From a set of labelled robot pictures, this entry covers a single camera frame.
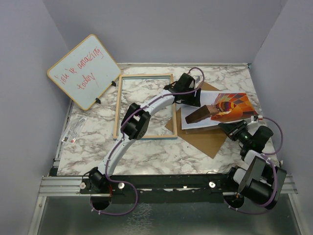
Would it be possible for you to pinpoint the blue wooden photo frame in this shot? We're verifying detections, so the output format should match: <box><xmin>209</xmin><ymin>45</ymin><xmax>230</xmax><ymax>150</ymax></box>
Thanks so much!
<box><xmin>113</xmin><ymin>72</ymin><xmax>178</xmax><ymax>141</ymax></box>

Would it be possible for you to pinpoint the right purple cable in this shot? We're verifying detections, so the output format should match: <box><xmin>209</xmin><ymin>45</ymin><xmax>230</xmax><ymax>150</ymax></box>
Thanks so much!
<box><xmin>224</xmin><ymin>116</ymin><xmax>285</xmax><ymax>215</ymax></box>

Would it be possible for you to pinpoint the purple cable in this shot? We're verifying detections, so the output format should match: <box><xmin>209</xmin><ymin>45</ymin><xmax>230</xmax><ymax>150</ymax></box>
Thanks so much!
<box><xmin>224</xmin><ymin>116</ymin><xmax>285</xmax><ymax>215</ymax></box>
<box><xmin>89</xmin><ymin>67</ymin><xmax>206</xmax><ymax>216</ymax></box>

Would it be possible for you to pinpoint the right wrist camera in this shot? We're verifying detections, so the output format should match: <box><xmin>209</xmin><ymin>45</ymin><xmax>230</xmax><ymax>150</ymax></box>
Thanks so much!
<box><xmin>250</xmin><ymin>115</ymin><xmax>263</xmax><ymax>123</ymax></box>

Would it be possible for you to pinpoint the plastic bag with hardware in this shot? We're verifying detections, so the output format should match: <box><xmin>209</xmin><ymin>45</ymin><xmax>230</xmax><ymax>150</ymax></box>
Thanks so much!
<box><xmin>61</xmin><ymin>114</ymin><xmax>88</xmax><ymax>143</ymax></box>

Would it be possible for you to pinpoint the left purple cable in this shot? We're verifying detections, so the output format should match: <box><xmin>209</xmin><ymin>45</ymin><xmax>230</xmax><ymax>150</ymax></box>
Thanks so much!
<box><xmin>89</xmin><ymin>67</ymin><xmax>206</xmax><ymax>216</ymax></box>

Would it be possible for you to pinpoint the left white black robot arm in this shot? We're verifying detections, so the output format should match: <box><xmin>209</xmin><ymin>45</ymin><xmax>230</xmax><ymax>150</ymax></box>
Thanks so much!
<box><xmin>89</xmin><ymin>73</ymin><xmax>204</xmax><ymax>193</ymax></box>

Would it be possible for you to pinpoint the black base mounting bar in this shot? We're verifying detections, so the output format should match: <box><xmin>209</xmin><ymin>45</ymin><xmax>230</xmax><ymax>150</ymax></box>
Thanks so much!
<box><xmin>80</xmin><ymin>173</ymin><xmax>245</xmax><ymax>208</ymax></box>

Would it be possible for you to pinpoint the brown cardboard backing board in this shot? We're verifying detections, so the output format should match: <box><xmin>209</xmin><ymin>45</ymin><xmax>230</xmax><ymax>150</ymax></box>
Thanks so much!
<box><xmin>164</xmin><ymin>81</ymin><xmax>228</xmax><ymax>159</ymax></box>

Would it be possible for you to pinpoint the hot air balloon photo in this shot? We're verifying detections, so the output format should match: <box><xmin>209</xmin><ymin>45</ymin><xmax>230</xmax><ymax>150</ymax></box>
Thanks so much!
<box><xmin>180</xmin><ymin>91</ymin><xmax>257</xmax><ymax>130</ymax></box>

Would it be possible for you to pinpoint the small whiteboard with red writing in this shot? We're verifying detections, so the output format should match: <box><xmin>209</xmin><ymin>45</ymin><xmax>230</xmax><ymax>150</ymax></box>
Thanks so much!
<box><xmin>47</xmin><ymin>34</ymin><xmax>121</xmax><ymax>110</ymax></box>

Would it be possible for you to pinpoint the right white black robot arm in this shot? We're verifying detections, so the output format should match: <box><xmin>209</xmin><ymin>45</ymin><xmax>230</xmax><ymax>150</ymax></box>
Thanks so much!
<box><xmin>218</xmin><ymin>120</ymin><xmax>287</xmax><ymax>210</ymax></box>

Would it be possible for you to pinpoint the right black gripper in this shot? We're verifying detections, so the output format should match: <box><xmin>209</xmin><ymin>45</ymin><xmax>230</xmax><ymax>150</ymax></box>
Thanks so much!
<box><xmin>219</xmin><ymin>120</ymin><xmax>253</xmax><ymax>145</ymax></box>

